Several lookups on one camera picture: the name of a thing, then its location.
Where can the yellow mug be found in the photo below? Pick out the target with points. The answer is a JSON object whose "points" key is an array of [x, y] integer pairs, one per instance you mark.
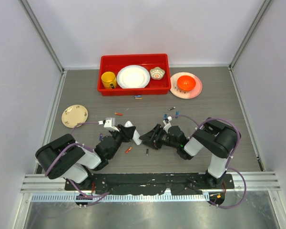
{"points": [[109, 80]]}

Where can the orange bowl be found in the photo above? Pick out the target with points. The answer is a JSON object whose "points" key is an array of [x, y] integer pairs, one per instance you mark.
{"points": [[186, 83]]}

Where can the white plate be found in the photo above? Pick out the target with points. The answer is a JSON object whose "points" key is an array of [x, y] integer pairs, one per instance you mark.
{"points": [[133, 76]]}

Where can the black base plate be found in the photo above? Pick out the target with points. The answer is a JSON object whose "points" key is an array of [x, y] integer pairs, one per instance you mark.
{"points": [[153, 183]]}

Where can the small patterned flower bowl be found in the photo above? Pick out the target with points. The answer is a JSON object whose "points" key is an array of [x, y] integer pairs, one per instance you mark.
{"points": [[157, 73]]}

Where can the pink plate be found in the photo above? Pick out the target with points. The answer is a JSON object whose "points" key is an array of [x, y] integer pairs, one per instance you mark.
{"points": [[182, 94]]}

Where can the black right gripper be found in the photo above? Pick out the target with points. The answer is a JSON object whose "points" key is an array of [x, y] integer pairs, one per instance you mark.
{"points": [[150, 140]]}

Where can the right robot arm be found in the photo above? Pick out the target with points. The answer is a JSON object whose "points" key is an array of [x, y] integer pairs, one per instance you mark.
{"points": [[214, 135]]}

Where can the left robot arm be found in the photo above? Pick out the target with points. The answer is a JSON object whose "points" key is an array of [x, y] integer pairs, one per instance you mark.
{"points": [[67, 158]]}

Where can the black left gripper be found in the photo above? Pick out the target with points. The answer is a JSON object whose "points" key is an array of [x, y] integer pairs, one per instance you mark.
{"points": [[126, 133]]}

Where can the cream floral saucer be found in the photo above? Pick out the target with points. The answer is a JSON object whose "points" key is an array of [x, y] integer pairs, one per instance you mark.
{"points": [[73, 115]]}

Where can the white slotted cable duct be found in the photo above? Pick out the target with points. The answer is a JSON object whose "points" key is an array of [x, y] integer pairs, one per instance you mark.
{"points": [[74, 197]]}

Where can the white remote control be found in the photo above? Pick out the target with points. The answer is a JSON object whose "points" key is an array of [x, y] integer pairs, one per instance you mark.
{"points": [[135, 135]]}

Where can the red plastic bin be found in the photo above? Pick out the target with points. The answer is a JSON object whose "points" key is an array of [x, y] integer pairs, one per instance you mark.
{"points": [[114, 63]]}

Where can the blue orange battery near bin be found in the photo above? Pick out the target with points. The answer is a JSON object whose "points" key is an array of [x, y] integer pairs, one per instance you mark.
{"points": [[138, 96]]}

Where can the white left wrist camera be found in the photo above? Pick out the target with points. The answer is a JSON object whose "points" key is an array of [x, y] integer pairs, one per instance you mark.
{"points": [[109, 124]]}

